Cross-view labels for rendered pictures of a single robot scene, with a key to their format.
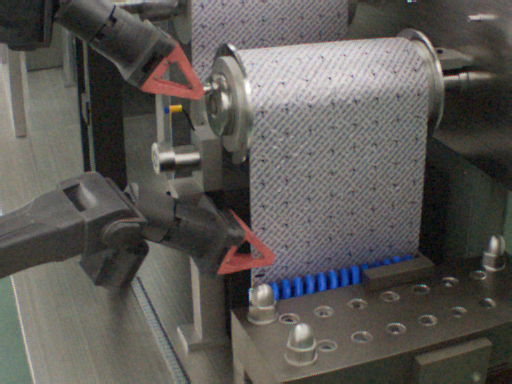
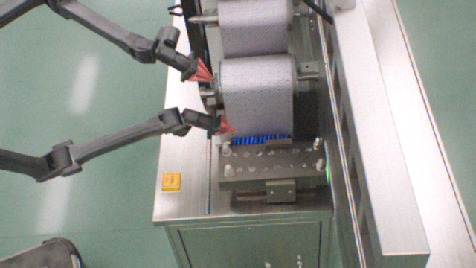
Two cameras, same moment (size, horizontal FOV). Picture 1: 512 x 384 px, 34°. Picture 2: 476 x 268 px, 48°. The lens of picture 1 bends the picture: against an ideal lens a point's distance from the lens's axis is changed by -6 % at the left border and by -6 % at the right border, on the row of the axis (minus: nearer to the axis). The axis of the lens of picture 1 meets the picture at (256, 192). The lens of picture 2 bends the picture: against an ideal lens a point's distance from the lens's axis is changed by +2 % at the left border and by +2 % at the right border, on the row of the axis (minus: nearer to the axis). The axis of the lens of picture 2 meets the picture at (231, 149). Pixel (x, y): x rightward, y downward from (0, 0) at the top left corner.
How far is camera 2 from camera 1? 1.08 m
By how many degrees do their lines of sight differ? 33
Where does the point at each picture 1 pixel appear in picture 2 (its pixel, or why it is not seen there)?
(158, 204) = (192, 117)
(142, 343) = (201, 140)
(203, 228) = (207, 124)
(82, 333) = not seen: hidden behind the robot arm
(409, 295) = (277, 153)
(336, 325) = (247, 161)
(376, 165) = (271, 108)
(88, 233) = (164, 130)
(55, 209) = (154, 123)
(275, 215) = (235, 120)
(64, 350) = (174, 139)
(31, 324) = not seen: hidden behind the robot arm
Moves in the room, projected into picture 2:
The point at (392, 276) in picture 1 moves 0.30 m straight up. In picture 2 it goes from (274, 144) to (270, 84)
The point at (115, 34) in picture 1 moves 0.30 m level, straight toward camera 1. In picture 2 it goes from (175, 65) to (152, 135)
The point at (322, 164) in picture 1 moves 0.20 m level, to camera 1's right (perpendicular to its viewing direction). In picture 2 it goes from (251, 107) to (307, 117)
